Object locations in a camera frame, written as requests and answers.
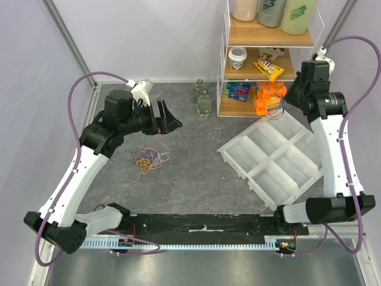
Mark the grey green bottle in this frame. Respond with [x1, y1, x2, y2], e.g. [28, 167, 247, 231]
[257, 0, 287, 28]

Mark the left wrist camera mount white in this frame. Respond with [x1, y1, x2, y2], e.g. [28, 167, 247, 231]
[126, 79, 153, 107]

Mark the rear clear glass bottle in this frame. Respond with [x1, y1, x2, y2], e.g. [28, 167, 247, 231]
[192, 79, 204, 104]

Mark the white compartment tray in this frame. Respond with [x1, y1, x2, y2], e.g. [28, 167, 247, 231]
[218, 112, 323, 210]

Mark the orange snack boxes stack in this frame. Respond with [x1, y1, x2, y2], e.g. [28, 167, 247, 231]
[252, 81, 288, 116]

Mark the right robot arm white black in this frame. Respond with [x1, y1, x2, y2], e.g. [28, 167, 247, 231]
[272, 60, 376, 235]

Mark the yellow candy bag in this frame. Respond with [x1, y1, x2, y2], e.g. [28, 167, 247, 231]
[252, 57, 284, 82]

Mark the clear glass bottle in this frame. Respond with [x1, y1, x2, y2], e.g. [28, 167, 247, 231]
[196, 89, 212, 119]
[192, 79, 204, 104]

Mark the blue sponge package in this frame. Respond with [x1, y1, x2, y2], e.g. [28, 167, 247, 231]
[223, 82, 251, 102]

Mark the light blue cable duct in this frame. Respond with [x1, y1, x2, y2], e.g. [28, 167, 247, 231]
[80, 235, 279, 251]

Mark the white paper coffee cup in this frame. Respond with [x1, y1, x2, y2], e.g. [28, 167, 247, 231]
[228, 46, 247, 70]

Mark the beige jar on shelf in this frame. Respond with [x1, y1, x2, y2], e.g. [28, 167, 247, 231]
[232, 0, 259, 21]

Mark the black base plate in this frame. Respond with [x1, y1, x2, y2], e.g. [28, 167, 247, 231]
[117, 213, 309, 244]

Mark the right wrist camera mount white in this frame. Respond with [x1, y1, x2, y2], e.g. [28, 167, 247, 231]
[312, 47, 335, 74]

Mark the light green bottle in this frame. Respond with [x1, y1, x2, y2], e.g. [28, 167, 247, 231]
[280, 0, 317, 35]

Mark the front clear glass bottle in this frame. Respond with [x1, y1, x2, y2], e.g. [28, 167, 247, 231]
[196, 89, 212, 119]

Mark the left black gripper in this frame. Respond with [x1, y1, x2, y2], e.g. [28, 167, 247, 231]
[120, 99, 182, 135]

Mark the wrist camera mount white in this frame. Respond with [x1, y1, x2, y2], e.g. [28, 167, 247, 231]
[126, 79, 153, 107]
[312, 47, 335, 74]

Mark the colourful wire bundle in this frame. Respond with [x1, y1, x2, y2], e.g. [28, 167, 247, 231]
[128, 145, 173, 176]

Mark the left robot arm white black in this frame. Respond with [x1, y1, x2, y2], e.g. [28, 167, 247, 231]
[24, 90, 183, 254]

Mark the white wire shelf rack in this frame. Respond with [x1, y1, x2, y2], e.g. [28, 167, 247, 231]
[216, 1, 324, 117]

